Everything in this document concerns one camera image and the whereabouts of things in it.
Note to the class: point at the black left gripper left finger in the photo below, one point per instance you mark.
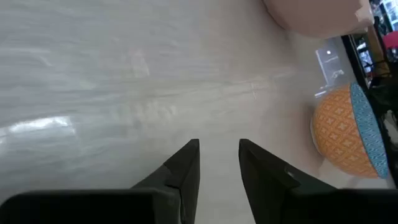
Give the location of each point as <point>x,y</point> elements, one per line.
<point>186,174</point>

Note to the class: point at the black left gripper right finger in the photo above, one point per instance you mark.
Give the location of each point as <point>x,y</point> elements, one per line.
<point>264,183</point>

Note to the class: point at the orange patterned bowl blue inside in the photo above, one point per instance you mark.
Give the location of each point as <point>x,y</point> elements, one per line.
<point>340,130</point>

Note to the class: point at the blue bowl with wooden rim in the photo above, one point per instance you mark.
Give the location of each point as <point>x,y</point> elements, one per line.
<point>314,17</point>

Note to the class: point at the red round object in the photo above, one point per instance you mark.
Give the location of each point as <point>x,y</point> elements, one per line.
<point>391,40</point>

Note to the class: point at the black metal table frame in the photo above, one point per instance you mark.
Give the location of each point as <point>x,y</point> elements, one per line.
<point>357,62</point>

